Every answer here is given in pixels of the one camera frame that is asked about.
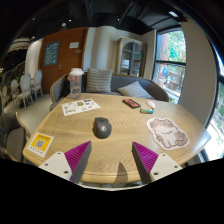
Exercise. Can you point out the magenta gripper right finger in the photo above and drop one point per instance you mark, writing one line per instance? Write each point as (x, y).
(152, 166)

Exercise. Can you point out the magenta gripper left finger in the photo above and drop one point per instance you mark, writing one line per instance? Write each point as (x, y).
(69, 165)

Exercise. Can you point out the cat-shaped mouse pad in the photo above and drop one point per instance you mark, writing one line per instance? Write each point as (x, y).
(167, 134)

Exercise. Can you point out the black computer mouse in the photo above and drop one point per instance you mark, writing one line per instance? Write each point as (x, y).
(101, 127)

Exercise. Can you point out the yellow QR code card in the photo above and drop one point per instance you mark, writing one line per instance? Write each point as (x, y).
(40, 144)

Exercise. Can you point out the white sticker sheet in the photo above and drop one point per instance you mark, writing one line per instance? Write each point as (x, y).
(79, 106)

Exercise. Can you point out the white pink small packet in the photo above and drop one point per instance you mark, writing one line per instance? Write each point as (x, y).
(150, 103)

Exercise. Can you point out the grey armchair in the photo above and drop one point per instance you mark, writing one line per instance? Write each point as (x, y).
(13, 137)

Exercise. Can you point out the grey curved sofa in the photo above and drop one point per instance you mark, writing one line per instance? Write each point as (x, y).
(125, 85)

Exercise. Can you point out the striped flat cushion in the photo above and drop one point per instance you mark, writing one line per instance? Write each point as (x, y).
(134, 90)

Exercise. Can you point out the striped back cushion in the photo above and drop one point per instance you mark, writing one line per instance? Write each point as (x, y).
(99, 80)

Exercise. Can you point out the clear water bottle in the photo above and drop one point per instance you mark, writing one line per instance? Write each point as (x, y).
(75, 82)

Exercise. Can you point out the white dining chair far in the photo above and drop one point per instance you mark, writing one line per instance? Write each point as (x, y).
(36, 84)

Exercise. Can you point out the white dining chair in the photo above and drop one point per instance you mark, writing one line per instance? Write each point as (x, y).
(36, 84)
(25, 85)

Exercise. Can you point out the wooden glass cabinet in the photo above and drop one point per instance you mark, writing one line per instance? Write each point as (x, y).
(131, 56)

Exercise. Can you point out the orange wooden door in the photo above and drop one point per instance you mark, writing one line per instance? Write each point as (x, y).
(70, 55)

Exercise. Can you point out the blue wall poster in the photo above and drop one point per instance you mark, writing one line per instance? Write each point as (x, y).
(51, 52)

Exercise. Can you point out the large window frame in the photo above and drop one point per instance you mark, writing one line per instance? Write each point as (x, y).
(170, 63)

